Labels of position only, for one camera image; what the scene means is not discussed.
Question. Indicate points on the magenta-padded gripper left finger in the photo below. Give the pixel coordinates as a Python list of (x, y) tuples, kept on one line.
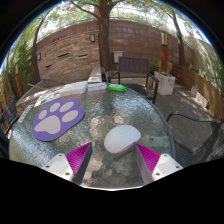
[(77, 158)]

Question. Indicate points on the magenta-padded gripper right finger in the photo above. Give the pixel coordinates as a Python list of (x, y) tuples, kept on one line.
[(149, 158)]

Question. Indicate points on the white computer mouse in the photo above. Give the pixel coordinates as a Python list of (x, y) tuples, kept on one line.
[(122, 138)]

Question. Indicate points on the purple paw-shaped mouse pad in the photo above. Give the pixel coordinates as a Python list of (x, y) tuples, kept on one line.
[(50, 125)]

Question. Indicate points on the black metal mesh chair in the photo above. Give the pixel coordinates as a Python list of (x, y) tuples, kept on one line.
[(9, 113), (193, 117)]

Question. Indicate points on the colourful picture sheet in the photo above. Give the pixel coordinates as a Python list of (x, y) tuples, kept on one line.
[(48, 97)]

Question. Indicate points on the white licence plate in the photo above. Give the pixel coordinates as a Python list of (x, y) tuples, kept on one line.
[(25, 113)]

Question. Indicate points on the open white book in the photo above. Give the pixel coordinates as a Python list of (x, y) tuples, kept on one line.
[(74, 89)]

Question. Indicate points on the small white blue book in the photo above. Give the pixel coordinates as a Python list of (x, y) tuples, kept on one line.
[(97, 86)]

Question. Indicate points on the white planter box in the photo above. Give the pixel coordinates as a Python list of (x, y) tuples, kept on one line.
[(166, 84)]

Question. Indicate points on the green packet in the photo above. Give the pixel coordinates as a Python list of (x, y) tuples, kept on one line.
[(116, 87)]

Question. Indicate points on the stone fountain basin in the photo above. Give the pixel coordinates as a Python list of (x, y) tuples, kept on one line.
[(95, 75)]

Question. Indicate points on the dark slatted wooden chair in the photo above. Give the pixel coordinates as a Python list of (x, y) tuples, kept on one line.
[(134, 65)]

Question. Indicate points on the large tree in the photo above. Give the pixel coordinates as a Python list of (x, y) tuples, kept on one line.
[(104, 43)]

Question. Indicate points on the wooden post lamp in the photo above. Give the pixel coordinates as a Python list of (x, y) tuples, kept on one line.
[(18, 83), (164, 55)]

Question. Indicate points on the grey wall utility box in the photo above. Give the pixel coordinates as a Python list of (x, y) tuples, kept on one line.
[(117, 56)]

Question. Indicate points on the black wall lamp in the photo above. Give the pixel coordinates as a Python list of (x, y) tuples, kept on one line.
[(92, 37), (39, 56)]

